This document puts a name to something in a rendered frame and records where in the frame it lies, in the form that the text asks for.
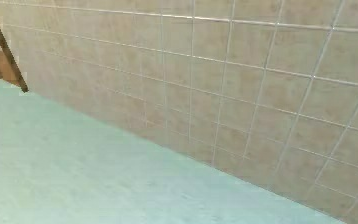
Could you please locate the brown wooden door frame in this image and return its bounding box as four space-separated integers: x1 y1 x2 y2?
0 2 30 94

